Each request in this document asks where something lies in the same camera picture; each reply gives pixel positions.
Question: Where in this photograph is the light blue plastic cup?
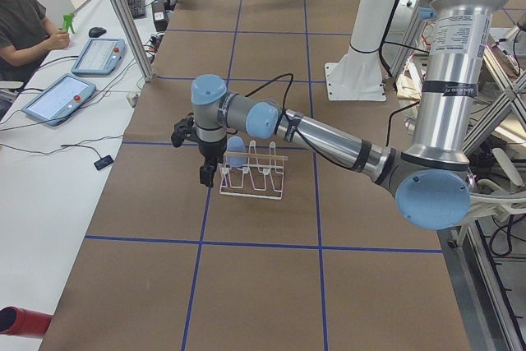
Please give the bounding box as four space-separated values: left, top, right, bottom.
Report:
227 136 247 168

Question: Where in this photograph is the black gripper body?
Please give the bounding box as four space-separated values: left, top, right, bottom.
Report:
198 140 226 171

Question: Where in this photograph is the grey teach pendant tablet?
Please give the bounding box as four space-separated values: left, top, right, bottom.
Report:
71 38 126 76

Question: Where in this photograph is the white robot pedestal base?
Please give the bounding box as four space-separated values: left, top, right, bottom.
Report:
325 0 396 101

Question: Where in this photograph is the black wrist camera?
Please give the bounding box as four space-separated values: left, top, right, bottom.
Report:
171 113 198 148

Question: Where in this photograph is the seated person in dark shirt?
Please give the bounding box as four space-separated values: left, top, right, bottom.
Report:
1 0 70 83

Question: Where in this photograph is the aluminium extrusion frame post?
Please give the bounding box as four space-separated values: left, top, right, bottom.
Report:
109 0 154 81

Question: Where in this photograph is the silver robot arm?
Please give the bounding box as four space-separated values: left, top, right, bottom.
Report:
186 0 508 230

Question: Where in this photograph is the black computer mouse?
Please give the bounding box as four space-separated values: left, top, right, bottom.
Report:
88 26 107 38

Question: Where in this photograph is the white wire cup holder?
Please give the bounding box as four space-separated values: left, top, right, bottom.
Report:
219 140 288 200

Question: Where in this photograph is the red cylinder object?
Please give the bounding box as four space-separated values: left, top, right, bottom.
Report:
1 307 53 339

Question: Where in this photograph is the small black usb device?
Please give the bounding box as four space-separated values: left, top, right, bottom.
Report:
94 155 114 171

